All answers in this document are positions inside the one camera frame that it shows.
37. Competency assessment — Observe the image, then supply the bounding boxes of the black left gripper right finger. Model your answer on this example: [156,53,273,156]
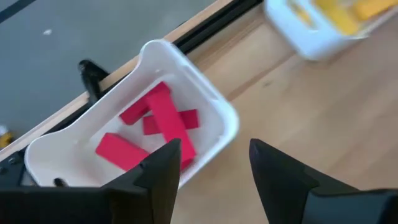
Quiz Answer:
[250,139,360,224]

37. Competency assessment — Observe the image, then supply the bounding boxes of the long red block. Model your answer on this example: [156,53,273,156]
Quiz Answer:
[144,90,197,172]
[119,81,172,126]

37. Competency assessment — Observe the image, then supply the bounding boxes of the yellow rectangular block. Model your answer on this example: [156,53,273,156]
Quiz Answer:
[353,0,398,21]

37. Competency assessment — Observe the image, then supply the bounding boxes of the white plastic bin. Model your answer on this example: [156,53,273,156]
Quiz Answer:
[24,39,240,189]
[264,0,398,62]

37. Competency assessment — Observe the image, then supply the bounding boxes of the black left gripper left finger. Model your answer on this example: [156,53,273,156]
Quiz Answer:
[102,139,182,224]

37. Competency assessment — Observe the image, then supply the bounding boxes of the red rectangular block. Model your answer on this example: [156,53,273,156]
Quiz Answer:
[142,108,200,136]
[95,133,150,172]

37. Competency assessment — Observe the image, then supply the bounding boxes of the black table clamp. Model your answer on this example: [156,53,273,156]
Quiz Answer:
[77,58,110,106]

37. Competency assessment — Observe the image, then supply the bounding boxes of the long yellow block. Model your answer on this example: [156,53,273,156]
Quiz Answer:
[313,0,361,35]

